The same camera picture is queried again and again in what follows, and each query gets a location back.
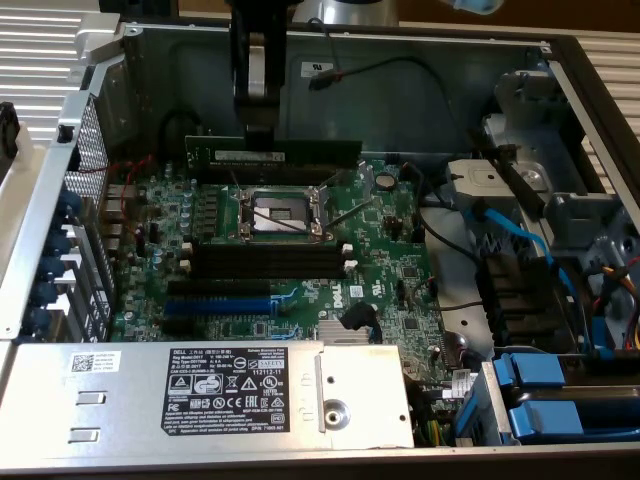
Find green RAM stick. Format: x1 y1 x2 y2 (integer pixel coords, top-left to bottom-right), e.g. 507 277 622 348
184 134 362 170

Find black RAM slot white latches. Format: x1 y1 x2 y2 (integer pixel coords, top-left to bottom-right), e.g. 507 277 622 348
197 166 342 187
180 241 354 261
178 258 359 280

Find white certification sticker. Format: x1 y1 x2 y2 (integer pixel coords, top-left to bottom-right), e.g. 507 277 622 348
299 59 335 80

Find black box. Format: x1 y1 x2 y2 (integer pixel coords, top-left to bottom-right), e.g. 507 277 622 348
98 0 180 16

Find grey metal PC case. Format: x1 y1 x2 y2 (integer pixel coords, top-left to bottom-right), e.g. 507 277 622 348
0 17 640 476

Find CPU socket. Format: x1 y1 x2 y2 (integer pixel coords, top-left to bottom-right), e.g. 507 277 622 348
232 184 334 245

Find metal port blocks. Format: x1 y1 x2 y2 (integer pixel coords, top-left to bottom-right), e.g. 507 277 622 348
99 183 146 251

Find green motherboard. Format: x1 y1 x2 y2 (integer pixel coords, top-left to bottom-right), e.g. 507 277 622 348
107 158 471 416

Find long black expansion slot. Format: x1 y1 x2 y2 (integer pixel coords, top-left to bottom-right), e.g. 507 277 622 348
167 278 274 299

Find blue expansion slot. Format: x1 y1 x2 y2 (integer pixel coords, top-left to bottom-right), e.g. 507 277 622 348
163 297 274 317

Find black angled SATA connector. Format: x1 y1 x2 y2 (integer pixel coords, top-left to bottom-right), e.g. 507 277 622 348
339 302 377 332

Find black diagonal strut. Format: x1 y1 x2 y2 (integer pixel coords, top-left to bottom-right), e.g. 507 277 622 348
467 127 547 216

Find black part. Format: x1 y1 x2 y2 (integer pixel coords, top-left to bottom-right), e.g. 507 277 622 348
0 101 20 161

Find silver finned chipset heatsink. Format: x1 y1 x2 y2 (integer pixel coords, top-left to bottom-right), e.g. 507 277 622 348
317 319 374 346

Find short black expansion slot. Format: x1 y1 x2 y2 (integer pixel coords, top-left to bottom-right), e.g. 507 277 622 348
162 317 196 337

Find black power supply label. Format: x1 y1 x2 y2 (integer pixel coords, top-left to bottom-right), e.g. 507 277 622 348
160 347 291 435

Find grey metal disk bay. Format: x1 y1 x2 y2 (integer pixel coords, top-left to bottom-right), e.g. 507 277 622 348
479 69 640 351

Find black ribbed plastic block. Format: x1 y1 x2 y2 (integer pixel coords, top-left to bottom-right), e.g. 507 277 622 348
477 252 576 351

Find white QR code sticker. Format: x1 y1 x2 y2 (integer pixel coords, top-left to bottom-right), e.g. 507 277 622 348
69 351 124 374

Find silver power supply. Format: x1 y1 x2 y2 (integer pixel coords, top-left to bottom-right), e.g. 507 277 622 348
2 341 416 450

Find blue disk carrier latch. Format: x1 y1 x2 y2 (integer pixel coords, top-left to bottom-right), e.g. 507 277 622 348
492 352 567 389
507 399 585 444

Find blue grey disk cage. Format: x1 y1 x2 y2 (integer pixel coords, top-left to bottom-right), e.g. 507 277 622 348
452 362 521 449

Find black wire with connector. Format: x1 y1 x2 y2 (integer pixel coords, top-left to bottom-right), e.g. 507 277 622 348
307 18 464 151

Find black looped cable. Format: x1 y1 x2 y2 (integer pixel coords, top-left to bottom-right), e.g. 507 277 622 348
158 110 201 154

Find aluminium clamp bracket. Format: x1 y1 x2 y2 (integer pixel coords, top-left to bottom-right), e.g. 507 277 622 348
73 12 126 69

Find thin red wire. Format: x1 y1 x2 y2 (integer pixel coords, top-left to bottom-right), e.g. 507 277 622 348
77 153 156 236

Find silver metal bracket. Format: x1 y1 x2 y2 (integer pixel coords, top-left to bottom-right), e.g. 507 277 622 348
446 159 519 211

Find blue SATA wire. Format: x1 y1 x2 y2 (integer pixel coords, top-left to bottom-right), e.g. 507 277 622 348
462 197 609 361

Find orange yellow power wires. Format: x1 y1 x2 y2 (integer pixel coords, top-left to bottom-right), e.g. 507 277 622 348
589 264 640 351

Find yellow black power wires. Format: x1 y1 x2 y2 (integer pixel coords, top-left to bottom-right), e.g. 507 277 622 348
414 417 449 447

